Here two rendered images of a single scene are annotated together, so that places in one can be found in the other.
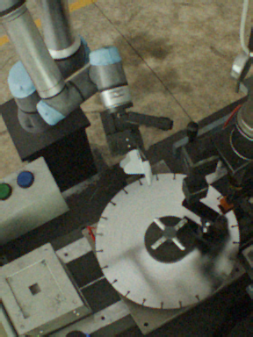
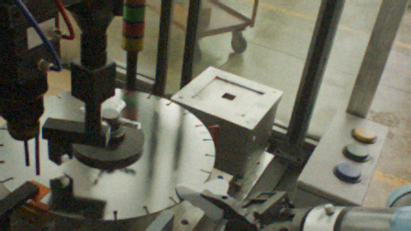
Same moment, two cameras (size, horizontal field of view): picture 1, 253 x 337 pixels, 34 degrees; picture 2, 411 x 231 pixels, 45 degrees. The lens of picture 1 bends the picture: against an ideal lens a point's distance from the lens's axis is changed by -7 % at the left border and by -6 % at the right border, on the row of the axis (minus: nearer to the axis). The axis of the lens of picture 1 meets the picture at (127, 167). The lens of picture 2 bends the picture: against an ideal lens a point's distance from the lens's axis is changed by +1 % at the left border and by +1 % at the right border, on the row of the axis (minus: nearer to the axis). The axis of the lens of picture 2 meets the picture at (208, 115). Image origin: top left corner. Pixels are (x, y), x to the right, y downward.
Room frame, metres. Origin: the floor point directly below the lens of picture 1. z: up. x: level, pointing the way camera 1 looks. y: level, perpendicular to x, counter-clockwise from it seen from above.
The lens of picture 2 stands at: (0.81, -0.41, 1.42)
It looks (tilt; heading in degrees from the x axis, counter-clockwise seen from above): 32 degrees down; 134
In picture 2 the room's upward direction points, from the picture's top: 9 degrees clockwise
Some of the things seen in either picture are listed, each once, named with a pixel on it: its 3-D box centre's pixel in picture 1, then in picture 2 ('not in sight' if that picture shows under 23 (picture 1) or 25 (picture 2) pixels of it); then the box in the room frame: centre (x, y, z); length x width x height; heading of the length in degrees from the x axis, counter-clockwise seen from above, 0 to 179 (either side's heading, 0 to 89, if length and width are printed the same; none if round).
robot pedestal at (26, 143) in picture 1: (61, 165); not in sight; (0.82, 0.25, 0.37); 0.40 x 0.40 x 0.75; 22
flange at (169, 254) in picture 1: (169, 238); (108, 136); (0.28, -0.07, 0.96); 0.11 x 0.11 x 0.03
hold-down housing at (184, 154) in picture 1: (198, 171); (94, 25); (0.33, -0.12, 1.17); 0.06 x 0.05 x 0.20; 103
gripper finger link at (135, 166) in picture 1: (136, 168); (210, 191); (0.46, -0.02, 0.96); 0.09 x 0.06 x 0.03; 9
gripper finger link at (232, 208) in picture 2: (139, 147); (227, 214); (0.51, -0.03, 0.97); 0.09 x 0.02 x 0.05; 9
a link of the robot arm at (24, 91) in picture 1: (30, 82); not in sight; (0.82, 0.25, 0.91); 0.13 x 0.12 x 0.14; 124
